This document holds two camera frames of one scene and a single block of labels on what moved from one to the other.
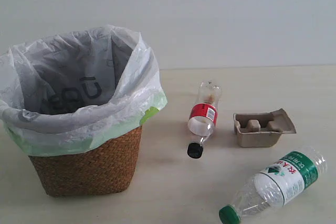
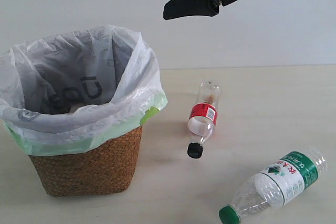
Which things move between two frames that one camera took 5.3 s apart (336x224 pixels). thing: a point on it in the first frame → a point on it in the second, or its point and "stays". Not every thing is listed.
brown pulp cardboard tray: [260, 129] → [73, 106]
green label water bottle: [274, 187] stays
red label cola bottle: [203, 116] stays
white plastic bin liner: [77, 88] stays
